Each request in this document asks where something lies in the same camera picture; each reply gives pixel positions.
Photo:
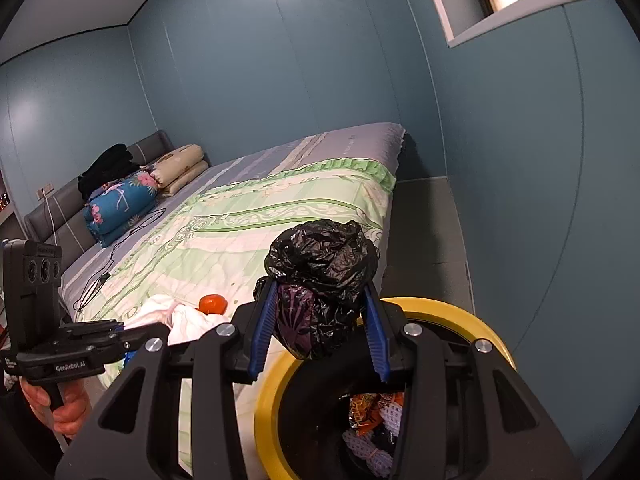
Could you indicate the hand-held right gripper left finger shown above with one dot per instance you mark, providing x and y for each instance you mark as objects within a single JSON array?
[{"x": 262, "y": 335}]

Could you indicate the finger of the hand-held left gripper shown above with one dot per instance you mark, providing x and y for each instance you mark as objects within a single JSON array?
[
  {"x": 118, "y": 329},
  {"x": 129, "y": 358}
]

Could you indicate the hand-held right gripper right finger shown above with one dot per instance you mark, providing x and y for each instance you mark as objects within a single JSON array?
[{"x": 377, "y": 340}]

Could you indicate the white tissue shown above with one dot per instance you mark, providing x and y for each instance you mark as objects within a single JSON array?
[
  {"x": 150, "y": 310},
  {"x": 195, "y": 325}
]

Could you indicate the orange tangerine peel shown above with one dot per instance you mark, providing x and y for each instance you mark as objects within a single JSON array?
[{"x": 212, "y": 304}]

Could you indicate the orange patterned wrapper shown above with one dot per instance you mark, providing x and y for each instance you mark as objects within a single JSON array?
[{"x": 370, "y": 405}]

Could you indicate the yellow rimmed black trash bin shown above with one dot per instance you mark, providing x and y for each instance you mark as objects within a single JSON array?
[{"x": 440, "y": 310}]

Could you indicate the white foam net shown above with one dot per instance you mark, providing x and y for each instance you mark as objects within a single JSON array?
[{"x": 393, "y": 416}]

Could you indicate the black purple patterned plastic bag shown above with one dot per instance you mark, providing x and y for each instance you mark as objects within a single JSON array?
[{"x": 320, "y": 260}]

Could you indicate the person's left hand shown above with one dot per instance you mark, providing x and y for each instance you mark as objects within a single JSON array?
[{"x": 75, "y": 410}]

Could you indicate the black charger block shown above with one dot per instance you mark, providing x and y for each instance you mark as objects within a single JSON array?
[{"x": 104, "y": 278}]

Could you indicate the grey padded headboard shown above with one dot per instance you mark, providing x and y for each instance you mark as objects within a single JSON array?
[{"x": 55, "y": 220}]

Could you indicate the green patterned quilt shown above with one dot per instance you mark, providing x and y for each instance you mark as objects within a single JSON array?
[{"x": 225, "y": 240}]

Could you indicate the folded blue floral quilt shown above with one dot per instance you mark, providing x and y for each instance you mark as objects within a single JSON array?
[{"x": 120, "y": 205}]

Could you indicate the black clothing pile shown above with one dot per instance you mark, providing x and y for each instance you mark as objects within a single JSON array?
[{"x": 107, "y": 165}]

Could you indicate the folded beige quilt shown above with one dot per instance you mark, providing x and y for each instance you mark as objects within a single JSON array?
[{"x": 180, "y": 165}]

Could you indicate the bed with striped grey sheet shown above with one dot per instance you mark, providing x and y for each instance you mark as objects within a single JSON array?
[{"x": 300, "y": 155}]

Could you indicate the white wall socket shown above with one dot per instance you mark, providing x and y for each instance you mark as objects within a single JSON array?
[{"x": 46, "y": 190}]

